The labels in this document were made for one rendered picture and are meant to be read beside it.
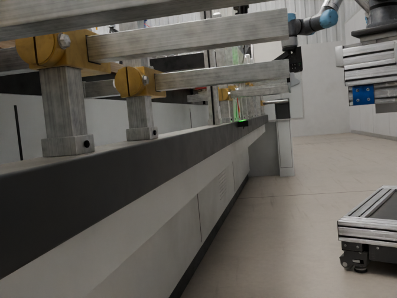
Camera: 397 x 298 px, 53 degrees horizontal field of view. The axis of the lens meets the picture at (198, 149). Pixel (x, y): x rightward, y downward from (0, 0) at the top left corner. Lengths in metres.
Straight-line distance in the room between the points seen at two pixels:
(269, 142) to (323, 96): 6.60
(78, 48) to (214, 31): 0.16
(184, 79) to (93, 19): 0.50
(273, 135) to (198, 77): 3.91
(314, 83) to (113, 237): 10.60
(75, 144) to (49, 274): 0.14
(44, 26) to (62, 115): 0.23
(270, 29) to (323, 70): 10.69
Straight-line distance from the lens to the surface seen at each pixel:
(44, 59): 0.47
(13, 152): 0.75
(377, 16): 1.90
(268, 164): 4.65
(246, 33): 0.47
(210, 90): 1.43
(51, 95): 0.50
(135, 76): 0.69
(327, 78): 11.15
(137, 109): 0.72
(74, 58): 0.49
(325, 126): 11.11
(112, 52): 0.51
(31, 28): 0.27
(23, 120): 0.78
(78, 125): 0.49
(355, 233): 1.87
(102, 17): 0.25
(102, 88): 0.79
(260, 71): 0.71
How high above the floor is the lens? 0.73
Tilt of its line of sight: 4 degrees down
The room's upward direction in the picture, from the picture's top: 5 degrees counter-clockwise
